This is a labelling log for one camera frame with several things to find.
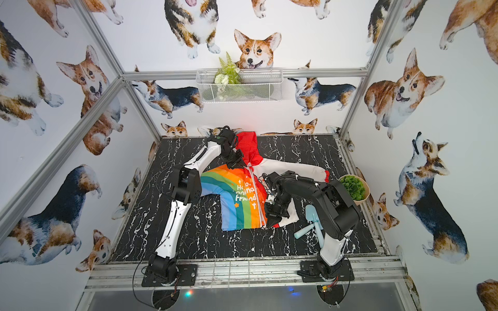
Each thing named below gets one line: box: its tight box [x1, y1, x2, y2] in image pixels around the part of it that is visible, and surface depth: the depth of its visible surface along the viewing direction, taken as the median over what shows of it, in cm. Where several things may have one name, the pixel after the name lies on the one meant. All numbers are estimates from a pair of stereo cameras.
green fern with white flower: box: [213, 51, 242, 100], surface depth 86 cm
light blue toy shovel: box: [293, 204, 325, 249], surface depth 85 cm
